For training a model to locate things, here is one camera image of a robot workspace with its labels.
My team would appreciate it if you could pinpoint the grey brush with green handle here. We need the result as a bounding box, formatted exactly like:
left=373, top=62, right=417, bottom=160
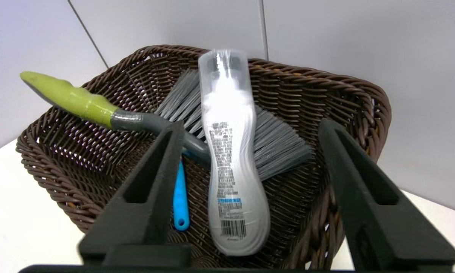
left=20, top=68, right=314, bottom=182

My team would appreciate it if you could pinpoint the yellow spoon with blue handle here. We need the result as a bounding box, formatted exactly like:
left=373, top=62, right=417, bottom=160
left=173, top=150, right=192, bottom=232

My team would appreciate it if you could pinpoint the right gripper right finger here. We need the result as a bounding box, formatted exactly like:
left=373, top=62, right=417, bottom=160
left=318, top=118, right=455, bottom=270

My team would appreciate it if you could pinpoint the white plastic bottle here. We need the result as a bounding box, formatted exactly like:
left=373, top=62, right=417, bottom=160
left=198, top=49, right=270, bottom=257

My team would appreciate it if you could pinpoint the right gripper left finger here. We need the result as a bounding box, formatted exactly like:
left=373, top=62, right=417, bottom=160
left=79, top=121, right=193, bottom=268

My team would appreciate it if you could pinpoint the dark brown wicker basket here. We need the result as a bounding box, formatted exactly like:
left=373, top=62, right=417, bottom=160
left=16, top=45, right=392, bottom=270

